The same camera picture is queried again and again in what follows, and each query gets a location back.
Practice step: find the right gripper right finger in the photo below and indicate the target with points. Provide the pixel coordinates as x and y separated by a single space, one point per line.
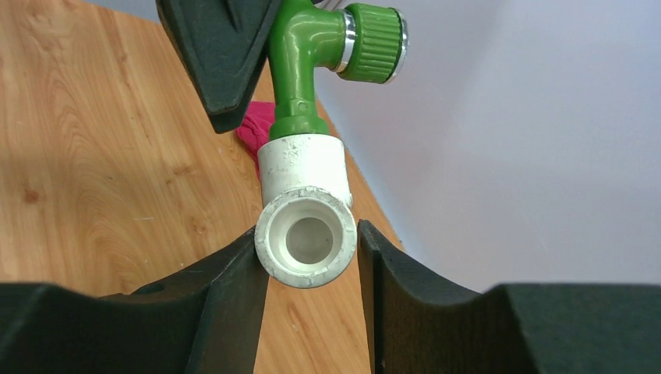
420 322

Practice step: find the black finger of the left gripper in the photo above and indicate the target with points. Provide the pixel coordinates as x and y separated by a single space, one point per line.
223 47

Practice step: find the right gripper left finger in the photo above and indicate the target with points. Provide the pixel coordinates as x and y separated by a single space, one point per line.
205 318

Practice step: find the white pipe fitting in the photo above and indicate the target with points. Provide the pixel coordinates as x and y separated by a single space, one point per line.
306 235

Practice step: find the green water faucet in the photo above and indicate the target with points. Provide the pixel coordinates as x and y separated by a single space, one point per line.
361 42

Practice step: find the magenta folded cloth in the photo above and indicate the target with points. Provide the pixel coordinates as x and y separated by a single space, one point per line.
254 130

